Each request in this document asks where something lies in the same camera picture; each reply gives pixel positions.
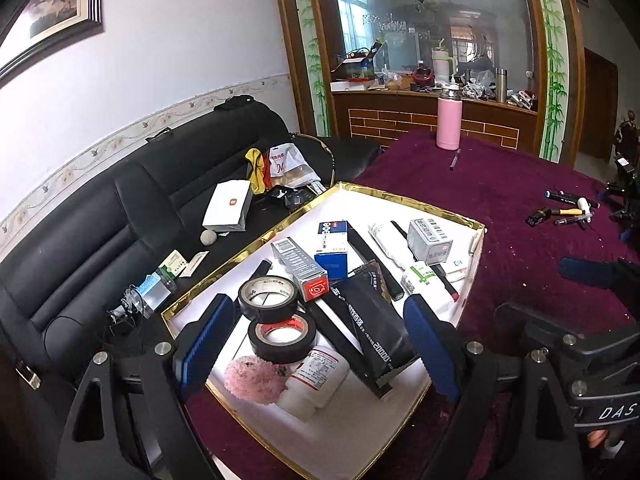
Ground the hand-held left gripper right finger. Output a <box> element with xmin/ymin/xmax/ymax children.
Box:
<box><xmin>402</xmin><ymin>294</ymin><xmax>586</xmax><ymax>480</ymax></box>

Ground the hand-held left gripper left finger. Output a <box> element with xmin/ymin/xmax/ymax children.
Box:
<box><xmin>55</xmin><ymin>294</ymin><xmax>236</xmax><ymax>480</ymax></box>

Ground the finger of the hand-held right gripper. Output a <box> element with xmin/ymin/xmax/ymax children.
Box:
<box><xmin>492</xmin><ymin>301</ymin><xmax>588</xmax><ymax>361</ymax></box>
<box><xmin>559</xmin><ymin>256</ymin><xmax>640</xmax><ymax>293</ymax></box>

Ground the black tape roll red core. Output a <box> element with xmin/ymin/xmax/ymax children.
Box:
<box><xmin>247</xmin><ymin>312</ymin><xmax>318</xmax><ymax>365</ymax></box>

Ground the pink plush toy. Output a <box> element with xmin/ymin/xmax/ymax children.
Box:
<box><xmin>223</xmin><ymin>355</ymin><xmax>288</xmax><ymax>406</ymax></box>

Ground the black wipes packet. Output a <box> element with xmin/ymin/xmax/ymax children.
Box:
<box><xmin>330</xmin><ymin>260</ymin><xmax>421</xmax><ymax>386</ymax></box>

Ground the white green-print bottle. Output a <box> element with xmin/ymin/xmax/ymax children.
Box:
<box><xmin>401</xmin><ymin>260</ymin><xmax>453</xmax><ymax>312</ymax></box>

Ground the black tape roll beige core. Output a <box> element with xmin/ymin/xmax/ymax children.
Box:
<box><xmin>237</xmin><ymin>276</ymin><xmax>299</xmax><ymax>324</ymax></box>

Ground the black red-tipped pen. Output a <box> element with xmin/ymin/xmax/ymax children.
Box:
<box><xmin>391</xmin><ymin>220</ymin><xmax>460</xmax><ymax>302</ymax></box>

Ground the white long box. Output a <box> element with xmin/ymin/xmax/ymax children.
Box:
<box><xmin>445</xmin><ymin>255</ymin><xmax>471</xmax><ymax>281</ymax></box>

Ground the small grey box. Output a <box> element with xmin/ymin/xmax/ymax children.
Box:
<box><xmin>406</xmin><ymin>218</ymin><xmax>454</xmax><ymax>263</ymax></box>

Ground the white tube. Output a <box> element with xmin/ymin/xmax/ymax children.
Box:
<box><xmin>368</xmin><ymin>221</ymin><xmax>416</xmax><ymax>271</ymax></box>

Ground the large white red-label bottle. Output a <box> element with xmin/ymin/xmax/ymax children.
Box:
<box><xmin>276</xmin><ymin>347</ymin><xmax>351</xmax><ymax>422</ymax></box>

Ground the slim black stick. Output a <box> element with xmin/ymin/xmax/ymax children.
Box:
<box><xmin>350</xmin><ymin>227</ymin><xmax>403</xmax><ymax>301</ymax></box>

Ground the silver long box red end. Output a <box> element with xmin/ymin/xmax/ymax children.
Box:
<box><xmin>270</xmin><ymin>237</ymin><xmax>330</xmax><ymax>303</ymax></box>

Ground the blue white carton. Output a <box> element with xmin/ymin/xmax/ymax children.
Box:
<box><xmin>314</xmin><ymin>220</ymin><xmax>349</xmax><ymax>281</ymax></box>

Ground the white gold-edged cardboard box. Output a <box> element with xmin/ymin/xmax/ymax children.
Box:
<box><xmin>161</xmin><ymin>181</ymin><xmax>487</xmax><ymax>480</ymax></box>

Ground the person's right hand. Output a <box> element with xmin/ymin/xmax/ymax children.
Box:
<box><xmin>585</xmin><ymin>427</ymin><xmax>613</xmax><ymax>453</ymax></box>

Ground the clear brown pen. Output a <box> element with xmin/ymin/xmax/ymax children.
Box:
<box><xmin>554</xmin><ymin>212</ymin><xmax>596</xmax><ymax>231</ymax></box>

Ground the maroon velvet tablecloth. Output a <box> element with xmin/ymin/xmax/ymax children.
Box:
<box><xmin>185</xmin><ymin>127</ymin><xmax>640</xmax><ymax>480</ymax></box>

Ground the clear blue-label bottle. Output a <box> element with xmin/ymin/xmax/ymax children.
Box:
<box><xmin>132</xmin><ymin>267</ymin><xmax>178</xmax><ymax>313</ymax></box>

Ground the black double-ended marker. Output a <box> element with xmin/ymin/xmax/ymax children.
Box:
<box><xmin>545</xmin><ymin>189</ymin><xmax>600</xmax><ymax>209</ymax></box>

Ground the white card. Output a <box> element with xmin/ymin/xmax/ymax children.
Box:
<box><xmin>180</xmin><ymin>251</ymin><xmax>208</xmax><ymax>278</ymax></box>

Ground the small white green box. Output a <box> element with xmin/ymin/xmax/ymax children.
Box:
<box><xmin>159</xmin><ymin>250</ymin><xmax>188</xmax><ymax>278</ymax></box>

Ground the small metal gadget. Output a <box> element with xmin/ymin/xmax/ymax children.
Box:
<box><xmin>107</xmin><ymin>287</ymin><xmax>146</xmax><ymax>321</ymax></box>

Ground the white flat carton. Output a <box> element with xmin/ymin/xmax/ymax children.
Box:
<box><xmin>201</xmin><ymin>180</ymin><xmax>253</xmax><ymax>233</ymax></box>

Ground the dark figurine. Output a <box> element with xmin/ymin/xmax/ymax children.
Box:
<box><xmin>615</xmin><ymin>110</ymin><xmax>640</xmax><ymax>161</ymax></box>

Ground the black leather sofa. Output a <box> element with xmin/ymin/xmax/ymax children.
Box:
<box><xmin>0</xmin><ymin>102</ymin><xmax>381</xmax><ymax>480</ymax></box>

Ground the wooden door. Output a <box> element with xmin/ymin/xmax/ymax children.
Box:
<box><xmin>575</xmin><ymin>47</ymin><xmax>621</xmax><ymax>161</ymax></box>

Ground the black plastic packet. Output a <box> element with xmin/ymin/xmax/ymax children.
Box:
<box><xmin>265</xmin><ymin>185</ymin><xmax>313</xmax><ymax>211</ymax></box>

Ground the yellow cloth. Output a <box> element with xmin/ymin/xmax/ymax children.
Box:
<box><xmin>244</xmin><ymin>147</ymin><xmax>268</xmax><ymax>193</ymax></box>

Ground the white snack bag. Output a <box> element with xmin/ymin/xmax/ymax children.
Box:
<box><xmin>267</xmin><ymin>144</ymin><xmax>321</xmax><ymax>186</ymax></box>

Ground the pink thermos bottle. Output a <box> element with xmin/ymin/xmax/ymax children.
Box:
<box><xmin>436</xmin><ymin>85</ymin><xmax>463</xmax><ymax>150</ymax></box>

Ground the wooden mirror cabinet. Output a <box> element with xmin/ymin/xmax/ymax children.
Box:
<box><xmin>272</xmin><ymin>0</ymin><xmax>586</xmax><ymax>166</ymax></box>

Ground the white green tumbler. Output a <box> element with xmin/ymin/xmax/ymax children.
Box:
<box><xmin>431</xmin><ymin>45</ymin><xmax>458</xmax><ymax>86</ymax></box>

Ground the red black appliance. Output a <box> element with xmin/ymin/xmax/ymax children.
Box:
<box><xmin>411</xmin><ymin>62</ymin><xmax>437</xmax><ymax>86</ymax></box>

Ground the glass fish tank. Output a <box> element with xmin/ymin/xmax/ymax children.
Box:
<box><xmin>340</xmin><ymin>55</ymin><xmax>376</xmax><ymax>83</ymax></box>

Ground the framed picture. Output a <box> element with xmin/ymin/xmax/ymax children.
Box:
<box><xmin>0</xmin><ymin>0</ymin><xmax>103</xmax><ymax>88</ymax></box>

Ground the silver strap buckle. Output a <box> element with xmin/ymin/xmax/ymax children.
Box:
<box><xmin>15</xmin><ymin>360</ymin><xmax>41</xmax><ymax>391</ymax></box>

